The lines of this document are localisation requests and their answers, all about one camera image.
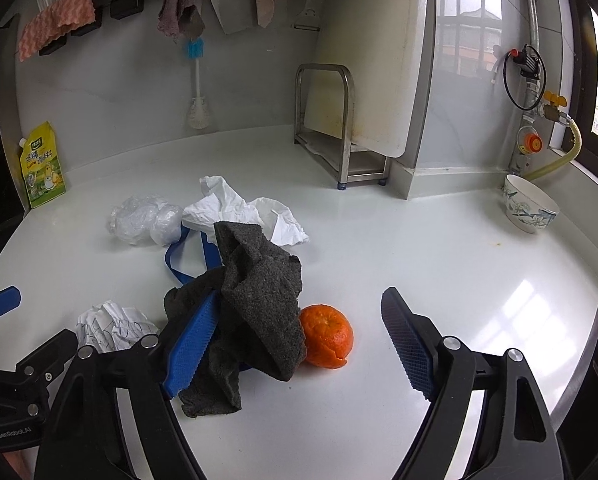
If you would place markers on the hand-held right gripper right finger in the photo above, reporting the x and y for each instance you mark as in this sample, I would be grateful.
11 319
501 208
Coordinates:
409 345

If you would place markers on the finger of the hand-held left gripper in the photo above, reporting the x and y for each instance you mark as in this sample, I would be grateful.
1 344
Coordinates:
1 302
54 347

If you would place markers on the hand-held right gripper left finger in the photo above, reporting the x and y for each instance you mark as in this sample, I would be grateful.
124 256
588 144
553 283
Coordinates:
191 345

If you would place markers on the lined paper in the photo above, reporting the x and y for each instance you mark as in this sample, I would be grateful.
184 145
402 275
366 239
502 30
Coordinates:
109 325

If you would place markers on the dark grey cloth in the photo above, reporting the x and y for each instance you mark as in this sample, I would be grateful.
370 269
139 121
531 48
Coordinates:
259 300

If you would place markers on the orange peel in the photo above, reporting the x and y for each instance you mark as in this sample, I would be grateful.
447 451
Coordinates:
326 335

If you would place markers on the clear plastic bag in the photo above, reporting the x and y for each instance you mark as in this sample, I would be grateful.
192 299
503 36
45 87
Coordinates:
139 220

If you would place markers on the white tissue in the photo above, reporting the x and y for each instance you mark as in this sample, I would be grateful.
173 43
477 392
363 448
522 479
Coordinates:
229 207

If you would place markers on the yellow green seasoning pouch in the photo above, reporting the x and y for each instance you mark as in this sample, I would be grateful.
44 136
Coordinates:
41 170

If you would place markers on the white floral bowl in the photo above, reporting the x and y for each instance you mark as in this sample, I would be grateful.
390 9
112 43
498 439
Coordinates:
529 207

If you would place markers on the steel cutting board rack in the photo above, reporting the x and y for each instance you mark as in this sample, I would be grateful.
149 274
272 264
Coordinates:
348 125

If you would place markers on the orange white gas regulator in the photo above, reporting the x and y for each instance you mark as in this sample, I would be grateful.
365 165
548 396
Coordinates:
529 141

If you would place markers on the white bottle brush blue tip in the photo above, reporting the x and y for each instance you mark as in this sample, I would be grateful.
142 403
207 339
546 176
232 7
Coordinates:
197 85

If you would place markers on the white cutting board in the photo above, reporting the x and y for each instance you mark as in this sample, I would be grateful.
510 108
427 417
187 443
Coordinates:
374 60

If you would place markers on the pink checkered cloth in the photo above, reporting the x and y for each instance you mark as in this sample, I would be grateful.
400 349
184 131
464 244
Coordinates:
54 20

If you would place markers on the dark framed window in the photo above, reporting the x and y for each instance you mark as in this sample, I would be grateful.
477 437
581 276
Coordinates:
586 60

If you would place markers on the grey brown hanging cloth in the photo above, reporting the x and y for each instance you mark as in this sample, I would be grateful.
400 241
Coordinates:
176 5

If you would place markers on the steel cleaver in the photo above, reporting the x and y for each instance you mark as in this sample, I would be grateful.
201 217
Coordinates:
229 5

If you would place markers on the grey gas pipe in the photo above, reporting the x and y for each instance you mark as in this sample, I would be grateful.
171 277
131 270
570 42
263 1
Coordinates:
534 25

